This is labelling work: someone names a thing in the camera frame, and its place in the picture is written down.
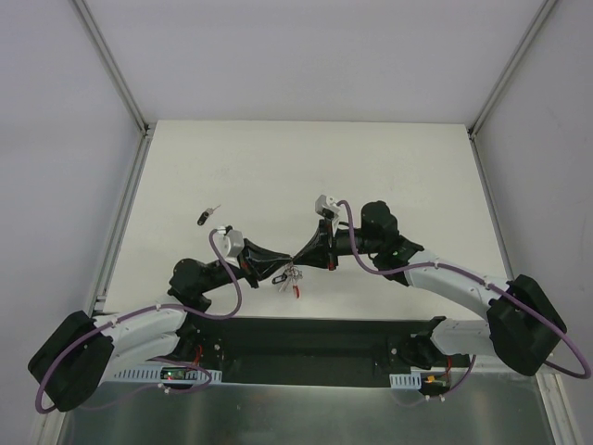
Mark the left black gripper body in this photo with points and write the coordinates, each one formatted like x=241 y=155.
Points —
x=247 y=263

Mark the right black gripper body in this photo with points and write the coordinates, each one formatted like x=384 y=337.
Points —
x=329 y=246

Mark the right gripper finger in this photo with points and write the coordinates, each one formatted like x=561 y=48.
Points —
x=312 y=259
x=316 y=243

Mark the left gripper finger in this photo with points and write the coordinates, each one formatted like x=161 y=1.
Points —
x=266 y=269
x=263 y=256

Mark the key organiser with red handle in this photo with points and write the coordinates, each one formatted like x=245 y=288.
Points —
x=288 y=280

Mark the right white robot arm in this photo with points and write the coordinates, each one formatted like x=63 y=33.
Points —
x=517 y=323

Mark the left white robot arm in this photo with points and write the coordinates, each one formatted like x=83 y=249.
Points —
x=84 y=351

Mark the key with black head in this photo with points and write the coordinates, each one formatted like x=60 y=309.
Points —
x=205 y=215

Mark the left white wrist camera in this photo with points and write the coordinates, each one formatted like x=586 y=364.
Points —
x=229 y=242

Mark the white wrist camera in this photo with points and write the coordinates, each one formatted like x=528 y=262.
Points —
x=229 y=242
x=327 y=207

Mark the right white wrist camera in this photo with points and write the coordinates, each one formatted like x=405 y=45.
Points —
x=327 y=207

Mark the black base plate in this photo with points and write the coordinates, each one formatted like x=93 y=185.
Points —
x=305 y=352

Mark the right white cable duct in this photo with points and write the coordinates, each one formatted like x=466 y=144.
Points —
x=411 y=381

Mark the white cable duct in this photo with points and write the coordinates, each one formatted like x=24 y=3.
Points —
x=411 y=381
x=154 y=373

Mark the left aluminium frame post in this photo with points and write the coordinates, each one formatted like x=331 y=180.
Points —
x=97 y=39

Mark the aluminium frame post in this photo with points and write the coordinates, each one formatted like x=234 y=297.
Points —
x=97 y=39
x=531 y=33

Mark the left white cable duct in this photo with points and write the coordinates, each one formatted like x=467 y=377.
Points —
x=154 y=373

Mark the right aluminium frame post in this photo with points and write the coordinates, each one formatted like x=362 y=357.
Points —
x=531 y=33

